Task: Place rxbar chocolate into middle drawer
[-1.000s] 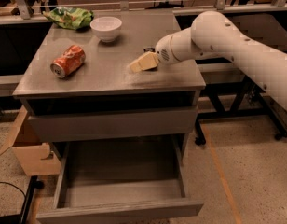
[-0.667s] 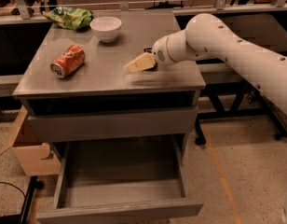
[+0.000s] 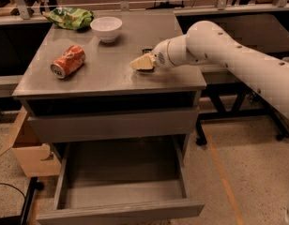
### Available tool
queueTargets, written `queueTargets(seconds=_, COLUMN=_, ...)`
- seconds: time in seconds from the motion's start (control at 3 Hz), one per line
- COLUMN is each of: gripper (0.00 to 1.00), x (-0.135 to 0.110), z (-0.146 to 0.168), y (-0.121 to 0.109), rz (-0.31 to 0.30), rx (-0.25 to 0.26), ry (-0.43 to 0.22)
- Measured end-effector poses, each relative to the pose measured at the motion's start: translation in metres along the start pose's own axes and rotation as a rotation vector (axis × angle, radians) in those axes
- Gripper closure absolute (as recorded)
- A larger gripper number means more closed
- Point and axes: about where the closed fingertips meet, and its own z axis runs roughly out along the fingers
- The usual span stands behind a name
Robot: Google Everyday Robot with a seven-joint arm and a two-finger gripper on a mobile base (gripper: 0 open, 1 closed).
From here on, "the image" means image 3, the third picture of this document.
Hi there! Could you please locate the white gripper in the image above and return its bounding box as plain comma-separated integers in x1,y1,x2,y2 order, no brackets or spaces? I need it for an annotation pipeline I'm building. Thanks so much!
131,35,198,70

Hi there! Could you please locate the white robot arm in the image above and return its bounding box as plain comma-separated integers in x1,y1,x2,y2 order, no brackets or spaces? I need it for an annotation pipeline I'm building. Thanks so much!
131,21,289,120

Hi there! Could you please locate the grey drawer cabinet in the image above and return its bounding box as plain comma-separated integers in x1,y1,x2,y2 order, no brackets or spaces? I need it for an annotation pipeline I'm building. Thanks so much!
12,10,208,173

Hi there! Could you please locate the closed grey upper drawer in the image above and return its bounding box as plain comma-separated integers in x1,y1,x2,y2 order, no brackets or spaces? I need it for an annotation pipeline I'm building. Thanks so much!
28,108,198,143

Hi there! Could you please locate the open grey lower drawer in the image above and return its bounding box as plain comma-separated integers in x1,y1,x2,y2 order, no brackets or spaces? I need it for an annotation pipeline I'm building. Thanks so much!
38,136,204,225

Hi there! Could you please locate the white ceramic bowl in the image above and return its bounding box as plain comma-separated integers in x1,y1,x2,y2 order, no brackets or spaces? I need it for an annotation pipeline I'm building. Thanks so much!
90,17,123,43

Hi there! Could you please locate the orange crushed soda can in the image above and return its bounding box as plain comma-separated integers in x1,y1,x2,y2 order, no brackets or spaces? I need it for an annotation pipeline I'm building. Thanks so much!
50,45,85,79

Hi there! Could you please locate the green chip bag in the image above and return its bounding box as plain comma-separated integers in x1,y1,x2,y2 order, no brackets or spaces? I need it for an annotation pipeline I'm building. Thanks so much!
42,7,94,30

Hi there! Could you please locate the brown cardboard box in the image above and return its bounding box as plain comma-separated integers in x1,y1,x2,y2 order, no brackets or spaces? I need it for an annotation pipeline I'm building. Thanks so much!
0,107,61,177

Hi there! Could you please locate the metal railing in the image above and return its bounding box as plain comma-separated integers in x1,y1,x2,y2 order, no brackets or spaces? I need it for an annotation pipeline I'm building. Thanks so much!
7,0,289,21

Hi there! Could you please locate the black cable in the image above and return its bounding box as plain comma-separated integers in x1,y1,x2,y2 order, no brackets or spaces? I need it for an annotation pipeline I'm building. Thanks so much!
0,181,27,202

